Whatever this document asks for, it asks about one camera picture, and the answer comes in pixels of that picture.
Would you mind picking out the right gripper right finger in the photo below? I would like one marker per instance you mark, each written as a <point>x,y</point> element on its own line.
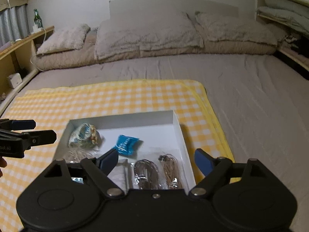
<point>215,171</point>

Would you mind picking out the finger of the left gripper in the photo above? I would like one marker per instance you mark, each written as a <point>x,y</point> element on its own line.
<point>38,138</point>
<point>17,125</point>

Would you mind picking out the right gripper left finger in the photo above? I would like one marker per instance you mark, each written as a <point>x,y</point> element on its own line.
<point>98,171</point>

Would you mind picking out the white blue snack packet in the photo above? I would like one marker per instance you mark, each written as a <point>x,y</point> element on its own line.
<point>77,179</point>

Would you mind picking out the grey pouch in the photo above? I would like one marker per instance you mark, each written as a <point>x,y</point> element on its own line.
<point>119,175</point>

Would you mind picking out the floral blue drawstring pouch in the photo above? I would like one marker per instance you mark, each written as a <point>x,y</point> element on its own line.
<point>84,137</point>

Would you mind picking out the small blue packet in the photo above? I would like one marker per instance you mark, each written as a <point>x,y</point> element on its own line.
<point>125,145</point>

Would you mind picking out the person's left hand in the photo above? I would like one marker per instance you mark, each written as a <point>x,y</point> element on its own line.
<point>3,164</point>

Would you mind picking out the yellow checkered cloth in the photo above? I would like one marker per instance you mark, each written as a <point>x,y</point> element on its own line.
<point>53,108</point>

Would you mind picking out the white tissue box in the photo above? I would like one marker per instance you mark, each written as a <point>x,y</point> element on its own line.
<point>14,80</point>

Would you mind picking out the white shallow cardboard box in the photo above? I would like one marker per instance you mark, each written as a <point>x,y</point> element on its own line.
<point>159,134</point>

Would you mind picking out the wooden side shelf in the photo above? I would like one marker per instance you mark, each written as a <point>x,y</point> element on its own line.
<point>16,59</point>

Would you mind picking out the grey bed sheet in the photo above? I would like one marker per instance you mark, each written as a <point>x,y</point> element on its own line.
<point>261,104</point>

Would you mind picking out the folded beige quilt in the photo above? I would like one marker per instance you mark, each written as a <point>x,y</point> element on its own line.
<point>86,56</point>

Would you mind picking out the fluffy white left pillow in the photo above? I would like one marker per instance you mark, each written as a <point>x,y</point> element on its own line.
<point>65,39</point>

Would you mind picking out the grey window curtain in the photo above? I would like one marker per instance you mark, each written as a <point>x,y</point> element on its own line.
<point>14,24</point>

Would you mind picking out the green glass bottle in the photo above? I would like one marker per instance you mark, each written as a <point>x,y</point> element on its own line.
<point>37,19</point>

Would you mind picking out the large beige middle pillow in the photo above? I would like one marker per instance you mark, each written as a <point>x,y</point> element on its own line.
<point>145,30</point>

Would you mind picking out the beige right pillow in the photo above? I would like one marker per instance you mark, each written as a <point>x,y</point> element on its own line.
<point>227,28</point>

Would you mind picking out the right closet shelf with bedding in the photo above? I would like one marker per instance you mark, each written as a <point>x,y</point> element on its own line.
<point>289,18</point>

